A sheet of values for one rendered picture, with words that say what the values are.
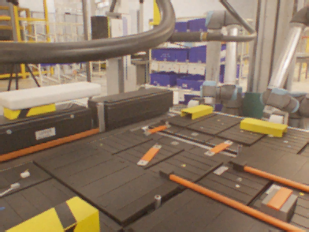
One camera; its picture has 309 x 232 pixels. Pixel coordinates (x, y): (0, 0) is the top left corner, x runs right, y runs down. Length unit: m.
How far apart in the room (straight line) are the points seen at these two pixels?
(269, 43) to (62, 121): 1.79
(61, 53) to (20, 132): 0.58
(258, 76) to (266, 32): 0.35
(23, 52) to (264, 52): 2.11
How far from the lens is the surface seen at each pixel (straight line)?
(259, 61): 2.35
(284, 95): 1.68
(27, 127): 0.94
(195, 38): 1.25
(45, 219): 0.53
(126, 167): 0.75
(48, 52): 0.39
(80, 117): 1.02
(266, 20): 2.37
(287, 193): 0.65
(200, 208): 0.59
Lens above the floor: 1.35
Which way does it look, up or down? 16 degrees down
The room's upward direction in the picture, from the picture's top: straight up
